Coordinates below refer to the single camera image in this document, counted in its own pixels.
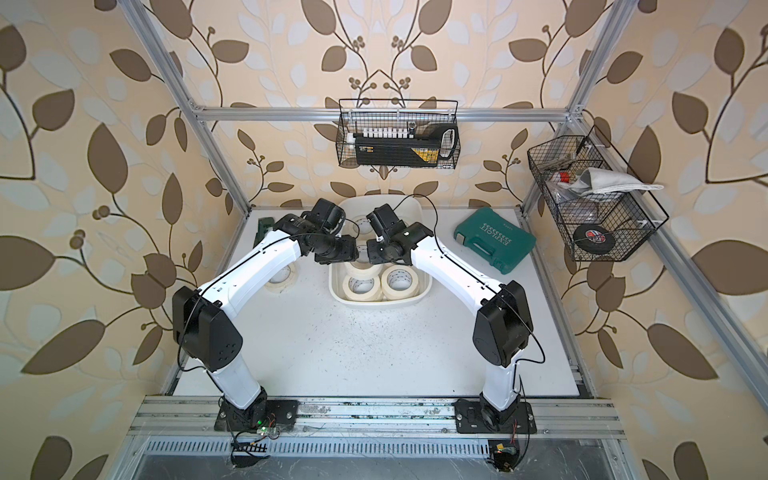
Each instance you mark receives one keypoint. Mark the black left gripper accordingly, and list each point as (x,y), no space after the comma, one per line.
(354,252)

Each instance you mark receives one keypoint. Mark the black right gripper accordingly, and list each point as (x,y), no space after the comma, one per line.
(373,252)

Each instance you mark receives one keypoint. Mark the cream masking tape roll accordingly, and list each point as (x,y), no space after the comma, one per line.
(363,270)
(362,291)
(283,280)
(364,228)
(399,282)

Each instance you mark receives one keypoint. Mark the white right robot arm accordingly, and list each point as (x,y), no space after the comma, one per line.
(503,324)

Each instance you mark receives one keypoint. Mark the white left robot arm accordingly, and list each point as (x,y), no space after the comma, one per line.
(204,318)

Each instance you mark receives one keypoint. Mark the white plastic storage box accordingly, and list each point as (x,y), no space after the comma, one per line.
(407,209)

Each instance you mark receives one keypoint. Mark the black yellow box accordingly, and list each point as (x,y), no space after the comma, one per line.
(398,152)

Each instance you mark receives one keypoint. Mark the green pipe wrench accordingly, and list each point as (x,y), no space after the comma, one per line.
(264,226)

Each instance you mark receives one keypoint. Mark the green tool case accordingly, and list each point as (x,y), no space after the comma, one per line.
(498,241)

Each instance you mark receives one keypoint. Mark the black round disc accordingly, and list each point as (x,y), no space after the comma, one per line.
(594,239)

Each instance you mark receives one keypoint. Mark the grey cloth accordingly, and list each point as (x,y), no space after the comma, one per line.
(596,181)

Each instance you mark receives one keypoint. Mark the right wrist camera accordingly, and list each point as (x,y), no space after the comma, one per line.
(387,219)

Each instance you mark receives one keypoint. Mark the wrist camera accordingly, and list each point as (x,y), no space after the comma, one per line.
(326,217)
(387,219)

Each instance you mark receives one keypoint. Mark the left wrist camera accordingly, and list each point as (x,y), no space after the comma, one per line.
(326,217)

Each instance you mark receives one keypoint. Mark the black wire basket rear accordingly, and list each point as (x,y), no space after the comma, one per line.
(424,119)

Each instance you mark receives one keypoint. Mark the black wire basket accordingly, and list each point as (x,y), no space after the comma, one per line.
(424,119)
(633,217)

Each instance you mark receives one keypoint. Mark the black wire basket right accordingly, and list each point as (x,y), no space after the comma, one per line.
(633,217)

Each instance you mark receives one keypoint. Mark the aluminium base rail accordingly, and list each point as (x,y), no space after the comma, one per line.
(546,418)

